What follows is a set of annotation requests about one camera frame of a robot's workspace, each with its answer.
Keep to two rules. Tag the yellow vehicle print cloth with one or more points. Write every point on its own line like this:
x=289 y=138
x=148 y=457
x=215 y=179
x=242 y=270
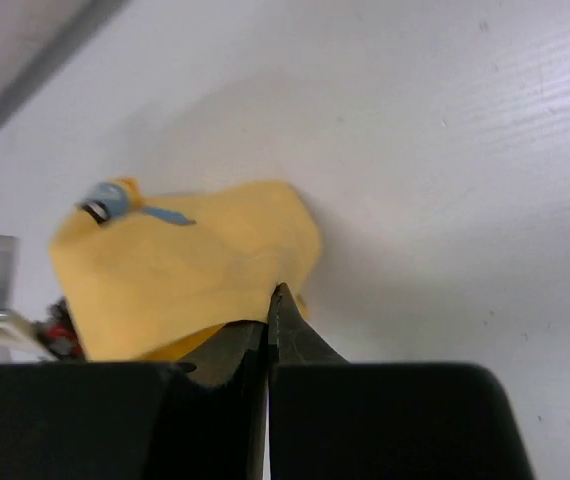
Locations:
x=153 y=277

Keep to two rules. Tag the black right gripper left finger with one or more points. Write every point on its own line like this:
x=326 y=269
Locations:
x=212 y=421

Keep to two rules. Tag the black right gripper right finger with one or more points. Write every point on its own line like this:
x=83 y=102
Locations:
x=297 y=356

